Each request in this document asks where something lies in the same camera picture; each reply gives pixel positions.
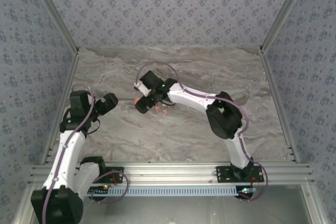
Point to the orange earbud charging case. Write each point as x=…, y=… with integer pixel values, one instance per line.
x=136, y=101

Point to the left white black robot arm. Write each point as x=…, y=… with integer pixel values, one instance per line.
x=68, y=155

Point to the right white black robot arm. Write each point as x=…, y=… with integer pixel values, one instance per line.
x=194, y=98

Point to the black controller board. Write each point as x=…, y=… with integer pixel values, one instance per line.
x=248, y=193
x=98, y=190

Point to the grey metal lower panel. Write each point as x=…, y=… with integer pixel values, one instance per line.
x=168, y=211

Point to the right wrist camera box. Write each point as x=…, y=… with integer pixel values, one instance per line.
x=140, y=87

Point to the aluminium table side rail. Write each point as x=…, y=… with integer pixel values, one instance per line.
x=270, y=77
x=71, y=72

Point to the aluminium frame post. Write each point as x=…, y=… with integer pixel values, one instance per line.
x=286, y=11
x=52, y=11

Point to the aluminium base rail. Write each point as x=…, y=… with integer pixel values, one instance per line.
x=168, y=174

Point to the aluminium lower frame bar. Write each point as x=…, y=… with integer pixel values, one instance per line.
x=22, y=208
x=315, y=208

